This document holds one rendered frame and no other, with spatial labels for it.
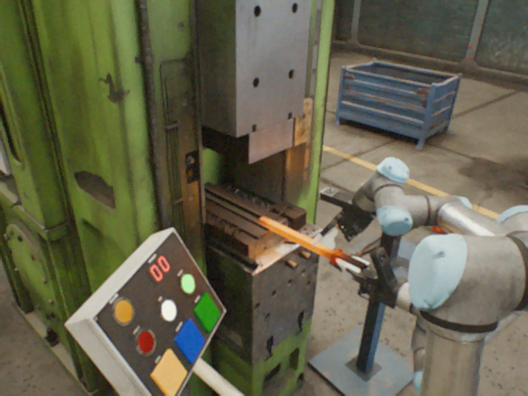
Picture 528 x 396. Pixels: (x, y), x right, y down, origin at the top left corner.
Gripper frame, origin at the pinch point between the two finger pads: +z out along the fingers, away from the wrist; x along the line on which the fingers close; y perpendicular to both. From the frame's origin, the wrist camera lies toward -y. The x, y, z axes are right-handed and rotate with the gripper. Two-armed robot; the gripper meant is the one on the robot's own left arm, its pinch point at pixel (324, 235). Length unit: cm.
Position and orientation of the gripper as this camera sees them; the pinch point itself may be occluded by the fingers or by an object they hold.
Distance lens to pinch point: 134.9
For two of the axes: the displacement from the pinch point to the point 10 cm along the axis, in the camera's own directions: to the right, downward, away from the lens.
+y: 6.3, 7.3, -2.6
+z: -3.8, 5.9, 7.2
